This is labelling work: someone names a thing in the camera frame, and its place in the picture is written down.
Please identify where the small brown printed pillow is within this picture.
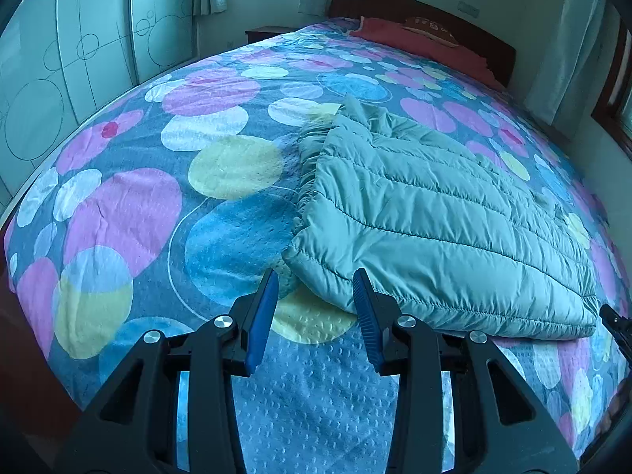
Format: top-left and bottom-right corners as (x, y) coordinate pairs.
(404, 16), (457, 47)

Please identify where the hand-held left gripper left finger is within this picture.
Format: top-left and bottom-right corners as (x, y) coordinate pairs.
(52, 267), (281, 474)

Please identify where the circle patterned bed blanket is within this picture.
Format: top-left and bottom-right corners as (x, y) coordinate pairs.
(2, 17), (632, 474)

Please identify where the circle patterned glass wardrobe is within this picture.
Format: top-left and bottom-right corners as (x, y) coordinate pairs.
(0, 0), (196, 218)

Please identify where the dark wooden bed headboard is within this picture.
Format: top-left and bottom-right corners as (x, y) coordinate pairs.
(330, 0), (517, 85)

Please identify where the wide wooden framed window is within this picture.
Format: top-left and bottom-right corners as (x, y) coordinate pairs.
(592, 15), (632, 154)

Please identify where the dark wooden nightstand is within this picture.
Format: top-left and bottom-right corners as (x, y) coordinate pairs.
(245, 26), (297, 44)

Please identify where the red pillow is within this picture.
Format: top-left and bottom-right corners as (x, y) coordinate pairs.
(352, 16), (504, 90)

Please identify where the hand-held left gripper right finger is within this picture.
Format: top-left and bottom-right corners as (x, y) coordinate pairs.
(352, 267), (581, 474)

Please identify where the light green puffer jacket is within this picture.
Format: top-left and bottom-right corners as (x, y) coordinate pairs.
(281, 93), (600, 341)

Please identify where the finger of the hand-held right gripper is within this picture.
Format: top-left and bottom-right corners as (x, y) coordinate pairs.
(599, 303), (632, 356)

